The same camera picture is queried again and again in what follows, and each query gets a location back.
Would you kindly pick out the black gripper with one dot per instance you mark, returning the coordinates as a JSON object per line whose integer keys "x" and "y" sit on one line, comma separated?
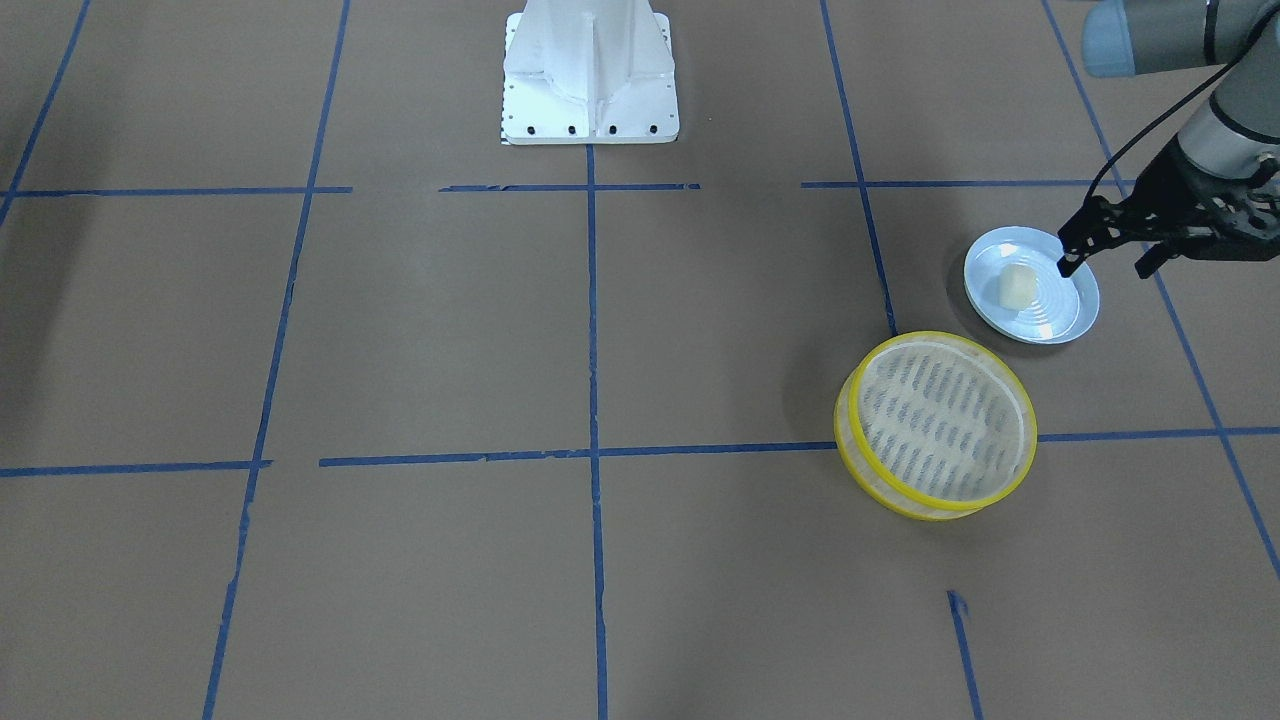
{"x": 1172, "y": 209}

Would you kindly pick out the cream white steamed bun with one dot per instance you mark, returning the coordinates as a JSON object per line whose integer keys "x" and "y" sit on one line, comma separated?
{"x": 1017, "y": 287}

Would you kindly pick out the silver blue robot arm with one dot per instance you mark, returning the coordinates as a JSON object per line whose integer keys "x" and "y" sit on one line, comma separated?
{"x": 1231, "y": 115}

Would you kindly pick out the yellow rimmed bamboo steamer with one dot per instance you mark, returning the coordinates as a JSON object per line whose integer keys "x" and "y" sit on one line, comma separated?
{"x": 935, "y": 427}

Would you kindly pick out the light blue round plate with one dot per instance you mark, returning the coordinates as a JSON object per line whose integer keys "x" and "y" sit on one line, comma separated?
{"x": 1067, "y": 306}

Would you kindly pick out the white camera mast pedestal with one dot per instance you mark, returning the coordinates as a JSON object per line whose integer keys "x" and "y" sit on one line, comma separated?
{"x": 579, "y": 72}

